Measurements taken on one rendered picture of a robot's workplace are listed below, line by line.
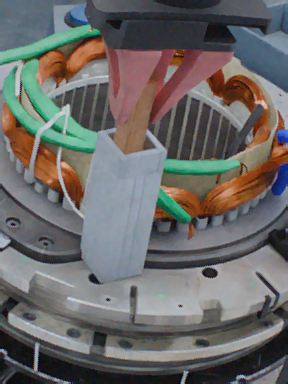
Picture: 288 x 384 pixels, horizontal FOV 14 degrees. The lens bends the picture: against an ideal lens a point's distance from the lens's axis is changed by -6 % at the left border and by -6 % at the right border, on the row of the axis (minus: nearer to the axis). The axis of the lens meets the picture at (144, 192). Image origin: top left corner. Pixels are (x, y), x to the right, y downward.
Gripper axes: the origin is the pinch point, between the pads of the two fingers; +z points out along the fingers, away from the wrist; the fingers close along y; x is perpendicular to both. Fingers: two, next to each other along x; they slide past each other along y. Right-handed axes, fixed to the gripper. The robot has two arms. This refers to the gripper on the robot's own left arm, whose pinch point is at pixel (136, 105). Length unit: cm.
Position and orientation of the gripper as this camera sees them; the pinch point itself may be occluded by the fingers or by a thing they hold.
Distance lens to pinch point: 67.6
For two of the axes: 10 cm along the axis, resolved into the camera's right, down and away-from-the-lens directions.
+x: -3.0, -6.8, 6.7
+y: 9.3, -0.5, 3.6
